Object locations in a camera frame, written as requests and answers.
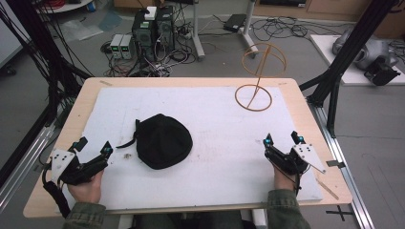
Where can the black hat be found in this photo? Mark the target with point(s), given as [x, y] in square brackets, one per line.
[160, 141]

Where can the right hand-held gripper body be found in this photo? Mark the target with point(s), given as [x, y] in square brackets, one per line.
[294, 157]

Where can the aluminium rail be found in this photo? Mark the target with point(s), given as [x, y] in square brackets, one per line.
[342, 165]
[24, 165]

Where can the wooden stick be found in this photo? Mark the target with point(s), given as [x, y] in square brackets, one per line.
[327, 189]

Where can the white platform board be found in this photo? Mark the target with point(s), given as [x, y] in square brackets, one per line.
[356, 60]

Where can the black flat box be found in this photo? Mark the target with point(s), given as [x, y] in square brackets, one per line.
[235, 23]

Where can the wooden hat stand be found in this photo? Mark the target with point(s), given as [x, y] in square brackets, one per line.
[259, 76]

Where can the person's left hand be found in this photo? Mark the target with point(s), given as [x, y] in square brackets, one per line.
[86, 190]

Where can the grey desk leg frame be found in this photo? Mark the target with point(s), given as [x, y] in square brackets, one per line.
[223, 28]

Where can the grey and black robot device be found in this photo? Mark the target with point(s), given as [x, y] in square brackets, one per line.
[369, 55]

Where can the grey power supply unit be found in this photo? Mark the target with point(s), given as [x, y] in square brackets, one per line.
[116, 46]
[126, 47]

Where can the black metal frame post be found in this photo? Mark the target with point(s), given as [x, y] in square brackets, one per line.
[345, 57]
[35, 60]

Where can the black computer tower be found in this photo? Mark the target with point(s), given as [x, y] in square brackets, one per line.
[144, 31]
[165, 30]

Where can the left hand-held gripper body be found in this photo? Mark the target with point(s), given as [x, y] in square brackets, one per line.
[68, 167]

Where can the person's right hand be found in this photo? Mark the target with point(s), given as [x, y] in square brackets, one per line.
[283, 178]

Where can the white table mat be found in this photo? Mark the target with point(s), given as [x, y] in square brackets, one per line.
[191, 149]

